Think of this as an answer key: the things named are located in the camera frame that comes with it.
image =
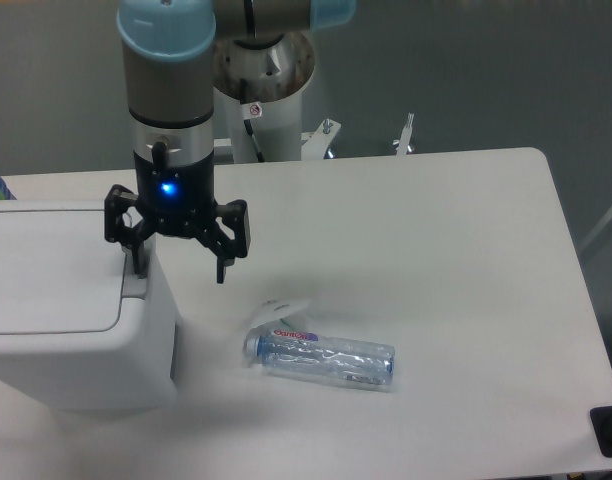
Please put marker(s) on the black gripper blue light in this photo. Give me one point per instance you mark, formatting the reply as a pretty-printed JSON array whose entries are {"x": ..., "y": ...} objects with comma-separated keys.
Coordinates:
[{"x": 177, "y": 202}]

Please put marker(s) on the white push-button trash can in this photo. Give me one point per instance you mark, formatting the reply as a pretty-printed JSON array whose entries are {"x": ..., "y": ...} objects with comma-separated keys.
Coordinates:
[{"x": 79, "y": 329}]

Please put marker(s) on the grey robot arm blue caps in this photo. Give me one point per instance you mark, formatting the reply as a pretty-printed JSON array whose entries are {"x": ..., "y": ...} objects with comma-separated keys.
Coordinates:
[{"x": 179, "y": 57}]

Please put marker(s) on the crumpled white paper wrapper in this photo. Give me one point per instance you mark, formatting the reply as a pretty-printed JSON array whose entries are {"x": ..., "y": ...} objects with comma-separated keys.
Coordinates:
[{"x": 288, "y": 314}]

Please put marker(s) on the metal clamp bolt behind table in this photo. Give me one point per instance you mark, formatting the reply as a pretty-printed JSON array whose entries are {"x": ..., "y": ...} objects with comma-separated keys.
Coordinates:
[{"x": 403, "y": 145}]

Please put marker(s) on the clear plastic water bottle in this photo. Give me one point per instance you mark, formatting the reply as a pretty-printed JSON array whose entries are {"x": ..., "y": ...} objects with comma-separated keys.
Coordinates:
[{"x": 309, "y": 355}]

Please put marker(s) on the black device at table edge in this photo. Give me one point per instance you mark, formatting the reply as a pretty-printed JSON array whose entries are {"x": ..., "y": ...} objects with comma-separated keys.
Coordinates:
[{"x": 601, "y": 418}]

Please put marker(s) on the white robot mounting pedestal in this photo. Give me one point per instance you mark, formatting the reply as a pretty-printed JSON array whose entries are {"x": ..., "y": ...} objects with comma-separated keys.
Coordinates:
[{"x": 271, "y": 132}]

